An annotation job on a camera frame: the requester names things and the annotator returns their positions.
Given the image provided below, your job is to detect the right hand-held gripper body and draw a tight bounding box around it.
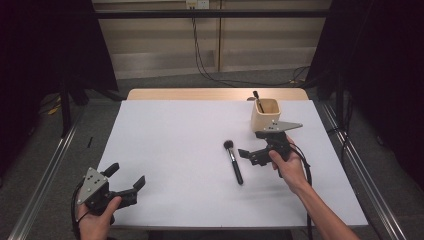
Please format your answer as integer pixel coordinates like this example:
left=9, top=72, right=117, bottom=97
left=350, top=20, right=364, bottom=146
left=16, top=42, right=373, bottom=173
left=254, top=120, right=304, bottom=165

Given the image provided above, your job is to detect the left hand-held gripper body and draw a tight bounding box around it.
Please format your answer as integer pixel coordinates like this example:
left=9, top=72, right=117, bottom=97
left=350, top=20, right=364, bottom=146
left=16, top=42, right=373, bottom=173
left=76, top=166, right=127, bottom=216

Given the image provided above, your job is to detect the beige square cup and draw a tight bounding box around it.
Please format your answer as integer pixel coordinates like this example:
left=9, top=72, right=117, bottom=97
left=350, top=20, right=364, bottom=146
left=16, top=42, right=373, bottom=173
left=250, top=97, right=283, bottom=133

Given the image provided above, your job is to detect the black powder makeup brush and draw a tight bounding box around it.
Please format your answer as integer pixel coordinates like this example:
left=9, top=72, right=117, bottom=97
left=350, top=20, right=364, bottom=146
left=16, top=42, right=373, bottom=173
left=222, top=139, right=245, bottom=186

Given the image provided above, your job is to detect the thin black makeup brush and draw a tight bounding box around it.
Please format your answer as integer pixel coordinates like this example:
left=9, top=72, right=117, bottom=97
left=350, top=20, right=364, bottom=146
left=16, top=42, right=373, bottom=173
left=251, top=90, right=266, bottom=114

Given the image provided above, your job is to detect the person's right hand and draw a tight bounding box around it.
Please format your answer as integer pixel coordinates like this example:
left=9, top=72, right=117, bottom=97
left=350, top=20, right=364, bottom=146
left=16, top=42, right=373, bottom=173
left=267, top=134, right=310, bottom=195

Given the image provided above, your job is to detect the person's left hand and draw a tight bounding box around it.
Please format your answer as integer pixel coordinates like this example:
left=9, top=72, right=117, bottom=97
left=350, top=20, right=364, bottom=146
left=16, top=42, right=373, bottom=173
left=76, top=195, right=123, bottom=240

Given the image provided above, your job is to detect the white table mat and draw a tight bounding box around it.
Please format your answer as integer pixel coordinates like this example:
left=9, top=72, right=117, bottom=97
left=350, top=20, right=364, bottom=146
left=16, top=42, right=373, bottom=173
left=96, top=99, right=369, bottom=230

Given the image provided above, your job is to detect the black metal stand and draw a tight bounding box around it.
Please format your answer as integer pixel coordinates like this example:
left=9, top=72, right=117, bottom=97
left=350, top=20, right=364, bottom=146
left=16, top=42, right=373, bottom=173
left=59, top=74, right=74, bottom=138
left=334, top=71, right=347, bottom=132

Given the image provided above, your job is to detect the black curtain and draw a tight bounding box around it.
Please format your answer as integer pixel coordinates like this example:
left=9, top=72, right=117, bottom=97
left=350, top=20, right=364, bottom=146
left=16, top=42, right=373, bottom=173
left=0, top=0, right=120, bottom=174
left=304, top=0, right=424, bottom=193

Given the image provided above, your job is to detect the black horizontal bar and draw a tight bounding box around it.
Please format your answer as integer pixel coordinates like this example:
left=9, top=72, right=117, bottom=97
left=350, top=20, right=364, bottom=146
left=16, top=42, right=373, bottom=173
left=92, top=8, right=332, bottom=20

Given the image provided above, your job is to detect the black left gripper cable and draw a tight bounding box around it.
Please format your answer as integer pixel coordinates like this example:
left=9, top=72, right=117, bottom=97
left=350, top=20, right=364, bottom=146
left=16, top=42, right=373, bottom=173
left=69, top=179, right=88, bottom=240

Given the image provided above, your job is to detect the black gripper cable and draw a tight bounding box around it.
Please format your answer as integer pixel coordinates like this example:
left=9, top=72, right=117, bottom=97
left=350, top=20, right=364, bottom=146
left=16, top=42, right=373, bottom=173
left=290, top=143, right=315, bottom=240
left=69, top=179, right=88, bottom=240

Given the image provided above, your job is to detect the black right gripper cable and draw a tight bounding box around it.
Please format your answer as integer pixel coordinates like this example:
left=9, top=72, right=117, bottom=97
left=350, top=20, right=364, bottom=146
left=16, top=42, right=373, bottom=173
left=290, top=143, right=315, bottom=240

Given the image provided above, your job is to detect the metal floor rail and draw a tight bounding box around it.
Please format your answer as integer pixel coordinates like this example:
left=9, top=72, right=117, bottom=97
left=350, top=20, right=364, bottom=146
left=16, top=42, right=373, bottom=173
left=320, top=100, right=408, bottom=240
left=7, top=108, right=85, bottom=240

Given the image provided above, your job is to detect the black wall cable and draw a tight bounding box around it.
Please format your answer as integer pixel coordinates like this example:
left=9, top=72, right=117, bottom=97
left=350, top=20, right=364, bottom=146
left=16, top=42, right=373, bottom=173
left=190, top=7, right=312, bottom=88

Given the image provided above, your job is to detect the white wall outlet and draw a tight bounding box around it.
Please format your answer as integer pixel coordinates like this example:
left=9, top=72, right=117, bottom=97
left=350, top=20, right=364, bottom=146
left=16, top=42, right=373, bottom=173
left=185, top=0, right=211, bottom=10

